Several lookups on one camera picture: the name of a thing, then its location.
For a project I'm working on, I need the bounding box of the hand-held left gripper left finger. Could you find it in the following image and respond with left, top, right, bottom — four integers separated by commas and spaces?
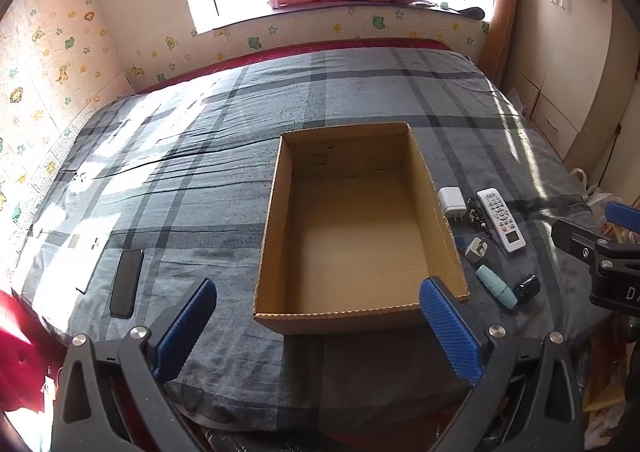
50, 278, 218, 452

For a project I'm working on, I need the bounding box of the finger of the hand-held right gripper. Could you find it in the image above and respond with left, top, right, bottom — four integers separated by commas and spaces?
605, 201, 640, 234
551, 218, 608, 263

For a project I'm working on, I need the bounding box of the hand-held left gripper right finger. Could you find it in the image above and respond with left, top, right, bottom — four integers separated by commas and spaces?
419, 276, 586, 452

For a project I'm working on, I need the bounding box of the mint green tube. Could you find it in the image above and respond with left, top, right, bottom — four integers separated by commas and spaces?
475, 264, 519, 311

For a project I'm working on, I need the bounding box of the black earbuds case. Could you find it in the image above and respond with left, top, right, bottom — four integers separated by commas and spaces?
514, 273, 539, 304

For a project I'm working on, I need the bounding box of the white remote control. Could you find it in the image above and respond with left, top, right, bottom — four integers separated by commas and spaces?
476, 188, 526, 253

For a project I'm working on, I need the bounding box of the metal keychain with beaded cord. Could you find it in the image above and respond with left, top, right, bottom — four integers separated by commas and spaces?
465, 199, 497, 244

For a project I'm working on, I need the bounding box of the cardboard box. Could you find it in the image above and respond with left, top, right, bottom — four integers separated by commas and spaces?
252, 122, 470, 335

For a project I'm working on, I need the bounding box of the white wall charger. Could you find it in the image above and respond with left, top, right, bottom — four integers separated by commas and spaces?
438, 187, 465, 224

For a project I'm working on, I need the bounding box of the white plastic bag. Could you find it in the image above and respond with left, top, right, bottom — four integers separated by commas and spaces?
570, 167, 627, 214

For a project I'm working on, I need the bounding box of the black smartphone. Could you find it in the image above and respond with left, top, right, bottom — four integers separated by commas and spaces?
109, 248, 145, 319

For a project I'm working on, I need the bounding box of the yellow bag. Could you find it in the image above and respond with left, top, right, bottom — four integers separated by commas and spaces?
582, 332, 640, 452

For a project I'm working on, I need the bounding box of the grey plaid bedsheet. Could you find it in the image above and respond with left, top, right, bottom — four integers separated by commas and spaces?
10, 47, 621, 438

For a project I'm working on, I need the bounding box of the beige wardrobe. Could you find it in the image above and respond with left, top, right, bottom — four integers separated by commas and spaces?
505, 0, 640, 164

